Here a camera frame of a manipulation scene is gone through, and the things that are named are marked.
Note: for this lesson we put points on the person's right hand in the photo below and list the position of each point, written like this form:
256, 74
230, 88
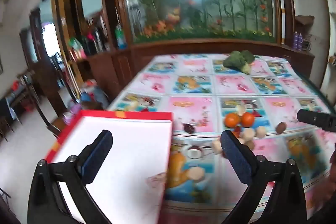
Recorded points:
321, 190

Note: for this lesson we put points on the purple spray can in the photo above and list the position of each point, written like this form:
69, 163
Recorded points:
300, 42
295, 40

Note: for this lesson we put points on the red box with white inside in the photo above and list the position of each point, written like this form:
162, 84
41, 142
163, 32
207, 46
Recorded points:
126, 148

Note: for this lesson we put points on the blue grey kettle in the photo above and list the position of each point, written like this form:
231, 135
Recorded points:
101, 98

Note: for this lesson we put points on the pink box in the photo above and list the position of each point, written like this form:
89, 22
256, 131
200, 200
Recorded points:
79, 53

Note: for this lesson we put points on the green blue plastic bottle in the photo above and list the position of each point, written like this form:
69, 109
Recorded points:
120, 36

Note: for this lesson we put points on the large beige corn cob piece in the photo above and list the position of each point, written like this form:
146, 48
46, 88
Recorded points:
248, 134

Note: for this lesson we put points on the brown round longan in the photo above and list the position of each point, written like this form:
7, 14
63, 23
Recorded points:
281, 127

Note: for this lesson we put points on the green snack packet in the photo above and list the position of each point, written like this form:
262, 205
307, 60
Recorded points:
74, 44

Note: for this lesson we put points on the brown cardboard box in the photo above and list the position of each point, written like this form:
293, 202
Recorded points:
304, 20

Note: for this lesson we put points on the orange tangerine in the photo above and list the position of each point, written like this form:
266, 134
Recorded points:
248, 119
231, 119

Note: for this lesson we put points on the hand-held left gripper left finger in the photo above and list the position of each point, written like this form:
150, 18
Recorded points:
95, 161

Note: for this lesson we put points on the printed pink blue tablecloth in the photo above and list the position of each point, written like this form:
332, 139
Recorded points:
189, 106

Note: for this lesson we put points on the dark wooden chair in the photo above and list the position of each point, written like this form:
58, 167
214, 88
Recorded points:
53, 129

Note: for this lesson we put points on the green broccoli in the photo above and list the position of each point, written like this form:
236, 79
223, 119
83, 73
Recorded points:
237, 61

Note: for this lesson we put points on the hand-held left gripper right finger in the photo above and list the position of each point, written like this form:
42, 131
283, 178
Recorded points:
233, 155

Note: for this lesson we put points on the dark brown date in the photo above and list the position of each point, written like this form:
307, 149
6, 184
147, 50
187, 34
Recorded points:
189, 128

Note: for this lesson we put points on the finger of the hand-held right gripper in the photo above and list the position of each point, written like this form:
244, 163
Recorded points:
312, 117

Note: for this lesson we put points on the brown wooden cabinet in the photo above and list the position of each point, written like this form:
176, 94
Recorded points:
126, 61

